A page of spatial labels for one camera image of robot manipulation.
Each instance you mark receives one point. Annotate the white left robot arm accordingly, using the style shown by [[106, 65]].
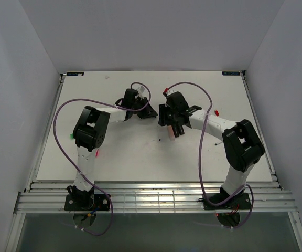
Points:
[[90, 131]]

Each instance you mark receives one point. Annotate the aluminium table frame rail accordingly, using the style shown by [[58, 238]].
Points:
[[159, 198]]

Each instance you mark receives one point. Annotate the blue cap thin pen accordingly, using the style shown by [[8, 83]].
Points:
[[159, 133]]

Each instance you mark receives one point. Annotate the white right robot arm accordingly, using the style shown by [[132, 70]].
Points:
[[242, 145]]

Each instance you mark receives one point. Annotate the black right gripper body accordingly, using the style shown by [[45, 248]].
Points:
[[168, 116]]

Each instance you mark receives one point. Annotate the pale orange yellow highlighter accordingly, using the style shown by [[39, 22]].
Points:
[[171, 133]]

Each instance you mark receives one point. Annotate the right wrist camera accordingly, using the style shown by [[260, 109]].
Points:
[[168, 92]]

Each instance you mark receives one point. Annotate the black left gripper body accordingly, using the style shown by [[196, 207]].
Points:
[[138, 105]]

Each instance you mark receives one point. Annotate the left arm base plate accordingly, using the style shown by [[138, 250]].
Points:
[[97, 202]]

